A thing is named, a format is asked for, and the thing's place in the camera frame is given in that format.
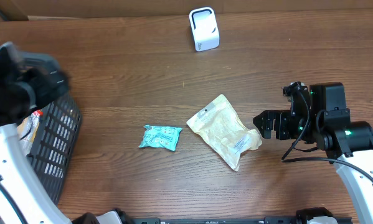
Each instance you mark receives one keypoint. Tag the teal snack packet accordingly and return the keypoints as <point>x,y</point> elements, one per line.
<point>160,137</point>

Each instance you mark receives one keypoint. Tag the beige paper pouch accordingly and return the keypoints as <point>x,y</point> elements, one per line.
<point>219,125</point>

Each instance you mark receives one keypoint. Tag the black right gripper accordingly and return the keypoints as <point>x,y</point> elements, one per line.
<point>281,117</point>

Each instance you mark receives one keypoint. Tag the red and clear snack package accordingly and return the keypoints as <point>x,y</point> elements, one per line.
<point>27,131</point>

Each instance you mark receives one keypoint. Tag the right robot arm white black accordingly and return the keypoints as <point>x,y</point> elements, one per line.
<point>318,115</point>

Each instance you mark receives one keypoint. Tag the grey plastic mesh basket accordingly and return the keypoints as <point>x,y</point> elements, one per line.
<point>55,140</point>

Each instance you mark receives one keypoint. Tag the black rail at table edge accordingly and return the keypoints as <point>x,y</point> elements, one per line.
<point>265,220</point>

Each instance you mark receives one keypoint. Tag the white barcode scanner stand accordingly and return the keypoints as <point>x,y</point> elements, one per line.
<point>204,29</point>

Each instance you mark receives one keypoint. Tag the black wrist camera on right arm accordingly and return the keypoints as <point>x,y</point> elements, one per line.
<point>299,97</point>

